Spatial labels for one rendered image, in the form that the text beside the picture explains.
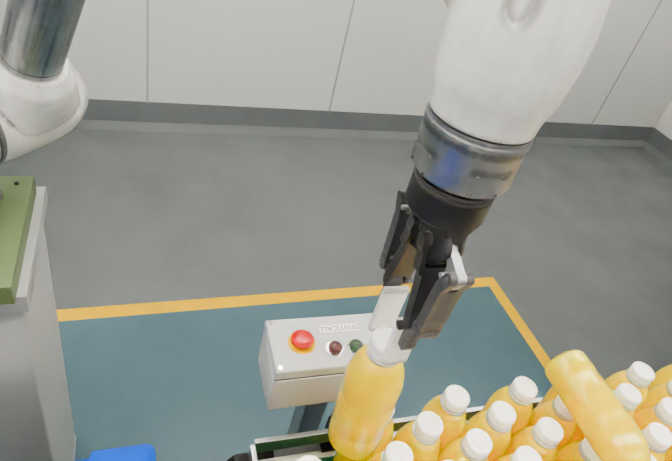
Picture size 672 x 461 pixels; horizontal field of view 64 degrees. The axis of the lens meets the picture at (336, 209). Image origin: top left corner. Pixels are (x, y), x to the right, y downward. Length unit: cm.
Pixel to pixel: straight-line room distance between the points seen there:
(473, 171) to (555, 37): 11
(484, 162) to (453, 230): 7
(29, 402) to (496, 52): 117
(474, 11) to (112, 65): 303
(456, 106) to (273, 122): 318
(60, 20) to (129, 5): 226
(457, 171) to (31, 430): 118
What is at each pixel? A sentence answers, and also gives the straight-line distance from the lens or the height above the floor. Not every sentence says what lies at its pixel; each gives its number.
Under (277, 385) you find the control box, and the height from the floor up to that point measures 107.
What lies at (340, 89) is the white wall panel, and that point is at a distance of 361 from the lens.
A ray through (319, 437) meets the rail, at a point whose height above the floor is 97.
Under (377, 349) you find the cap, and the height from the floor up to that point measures 131.
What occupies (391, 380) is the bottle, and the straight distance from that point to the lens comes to 65.
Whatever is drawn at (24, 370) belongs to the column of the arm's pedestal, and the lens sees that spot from 125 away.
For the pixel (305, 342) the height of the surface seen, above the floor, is 111.
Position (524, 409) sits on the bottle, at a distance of 97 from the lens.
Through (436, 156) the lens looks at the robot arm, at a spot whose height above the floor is 157.
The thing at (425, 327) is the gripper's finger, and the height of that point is 140.
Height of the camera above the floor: 177
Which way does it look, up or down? 36 degrees down
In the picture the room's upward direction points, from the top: 15 degrees clockwise
